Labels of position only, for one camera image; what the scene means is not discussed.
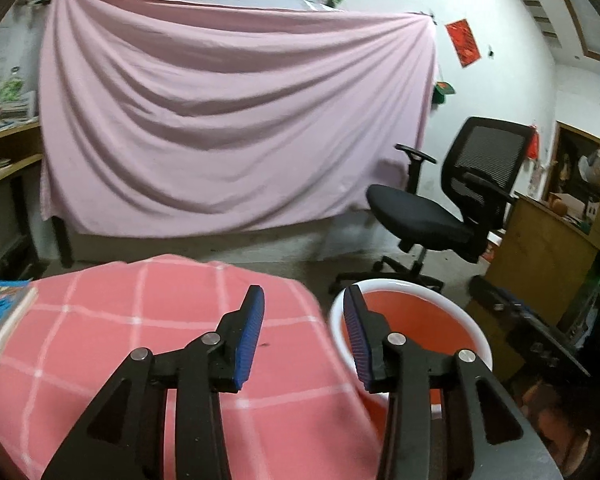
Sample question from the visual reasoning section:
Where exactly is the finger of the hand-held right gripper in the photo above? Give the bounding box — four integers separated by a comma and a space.
469, 277, 531, 322

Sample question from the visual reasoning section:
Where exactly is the black metal leg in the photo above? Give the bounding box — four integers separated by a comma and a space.
54, 215, 74, 269

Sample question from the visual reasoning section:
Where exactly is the dark framed picture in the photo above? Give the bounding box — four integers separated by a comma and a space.
547, 120, 600, 201

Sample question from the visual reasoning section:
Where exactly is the person's right hand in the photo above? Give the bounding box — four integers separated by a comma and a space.
522, 377, 593, 480

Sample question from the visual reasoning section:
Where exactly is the colourful book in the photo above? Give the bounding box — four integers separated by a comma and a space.
0, 280, 37, 396

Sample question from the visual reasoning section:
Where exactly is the red hanging charm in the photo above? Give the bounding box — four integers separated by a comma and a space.
525, 121, 542, 162

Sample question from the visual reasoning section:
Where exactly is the pink hanging sheet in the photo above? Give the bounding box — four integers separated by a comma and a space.
38, 0, 440, 238

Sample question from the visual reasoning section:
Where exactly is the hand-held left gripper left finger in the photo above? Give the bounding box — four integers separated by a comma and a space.
40, 285, 266, 480

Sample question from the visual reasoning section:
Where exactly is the red bucket with white rim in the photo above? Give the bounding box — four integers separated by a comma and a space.
328, 278, 494, 436

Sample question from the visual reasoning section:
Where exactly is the red paper wall decoration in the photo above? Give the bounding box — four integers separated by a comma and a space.
445, 18, 482, 68

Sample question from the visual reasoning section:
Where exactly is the wooden shelf unit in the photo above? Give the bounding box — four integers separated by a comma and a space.
0, 120, 45, 281

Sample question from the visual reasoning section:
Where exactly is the pink checkered tablecloth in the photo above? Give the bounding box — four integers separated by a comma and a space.
0, 254, 381, 480

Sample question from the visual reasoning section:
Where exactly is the black office chair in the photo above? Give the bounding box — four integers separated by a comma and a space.
336, 116, 536, 295

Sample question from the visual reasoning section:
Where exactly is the wooden cabinet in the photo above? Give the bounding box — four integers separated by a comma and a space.
467, 191, 600, 386

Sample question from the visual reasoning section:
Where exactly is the green hanging ornament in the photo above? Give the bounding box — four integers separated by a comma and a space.
432, 80, 457, 107

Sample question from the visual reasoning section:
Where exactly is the stack of books and papers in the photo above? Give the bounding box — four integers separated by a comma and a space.
0, 82, 39, 133

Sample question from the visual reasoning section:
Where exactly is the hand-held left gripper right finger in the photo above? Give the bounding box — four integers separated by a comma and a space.
343, 284, 563, 480

